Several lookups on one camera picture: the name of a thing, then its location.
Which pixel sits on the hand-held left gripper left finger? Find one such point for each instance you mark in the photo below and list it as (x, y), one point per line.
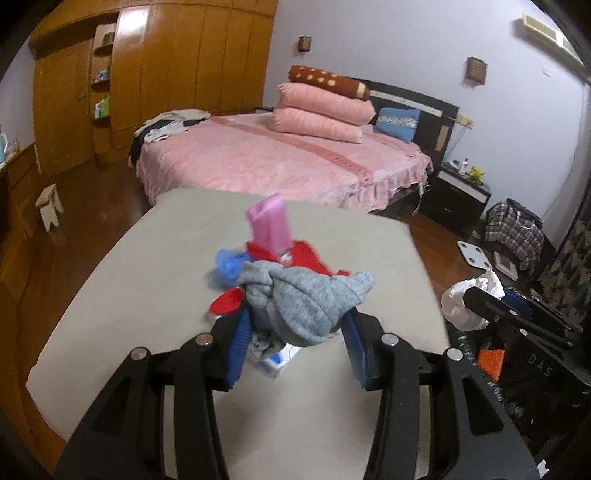
(238, 355)

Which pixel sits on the yellow toy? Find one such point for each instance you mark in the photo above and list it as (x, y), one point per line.
(475, 173)

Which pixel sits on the grey sock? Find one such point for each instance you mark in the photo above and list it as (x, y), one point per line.
(300, 304)

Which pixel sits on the pile of clothes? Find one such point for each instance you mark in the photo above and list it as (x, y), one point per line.
(166, 124)

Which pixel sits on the pink pouch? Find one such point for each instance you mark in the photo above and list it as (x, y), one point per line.
(270, 226)

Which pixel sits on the brown wall lamp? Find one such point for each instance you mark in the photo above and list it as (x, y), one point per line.
(475, 70)
(304, 44)

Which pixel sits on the black headboard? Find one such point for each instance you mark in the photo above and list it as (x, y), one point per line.
(434, 115)

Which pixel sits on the blue pillow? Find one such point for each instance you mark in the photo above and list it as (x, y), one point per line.
(397, 123)

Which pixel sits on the wooden side cabinet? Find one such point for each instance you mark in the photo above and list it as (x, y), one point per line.
(18, 230)

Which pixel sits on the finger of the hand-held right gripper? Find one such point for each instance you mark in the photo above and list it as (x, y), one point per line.
(489, 309)
(519, 302)

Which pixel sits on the red cloth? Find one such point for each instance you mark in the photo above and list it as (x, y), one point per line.
(304, 256)

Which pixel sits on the white picture frame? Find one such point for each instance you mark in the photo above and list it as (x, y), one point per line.
(505, 265)

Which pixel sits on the orange scrap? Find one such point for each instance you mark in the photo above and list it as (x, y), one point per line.
(491, 364)

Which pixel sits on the white bathroom scale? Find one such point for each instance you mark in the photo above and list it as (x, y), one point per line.
(475, 254)

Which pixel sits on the plaid shirt on chair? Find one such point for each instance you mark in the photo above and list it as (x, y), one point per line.
(512, 230)

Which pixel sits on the wooden wardrobe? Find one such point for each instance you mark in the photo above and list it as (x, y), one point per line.
(184, 69)

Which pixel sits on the white plastic bag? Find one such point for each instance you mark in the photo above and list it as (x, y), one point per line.
(459, 307)

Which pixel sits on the small white stool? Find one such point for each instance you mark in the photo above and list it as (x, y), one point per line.
(48, 198)

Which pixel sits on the blue plastic bag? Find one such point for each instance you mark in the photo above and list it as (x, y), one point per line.
(226, 267)

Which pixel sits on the pink bed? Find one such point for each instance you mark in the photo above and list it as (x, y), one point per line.
(277, 157)

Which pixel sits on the brown dotted bolster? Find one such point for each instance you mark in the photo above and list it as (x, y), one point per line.
(323, 81)

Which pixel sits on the wall air conditioner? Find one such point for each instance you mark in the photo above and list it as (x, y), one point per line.
(549, 39)

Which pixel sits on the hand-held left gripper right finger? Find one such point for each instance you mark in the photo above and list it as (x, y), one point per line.
(358, 355)

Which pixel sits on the black white nightstand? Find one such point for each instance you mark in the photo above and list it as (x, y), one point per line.
(455, 198)

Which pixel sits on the wall outlet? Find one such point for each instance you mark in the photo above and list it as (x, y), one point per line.
(465, 122)

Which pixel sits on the green box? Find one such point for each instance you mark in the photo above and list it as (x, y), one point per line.
(102, 107)

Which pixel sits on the white blue tissue pack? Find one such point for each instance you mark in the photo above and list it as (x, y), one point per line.
(277, 362)

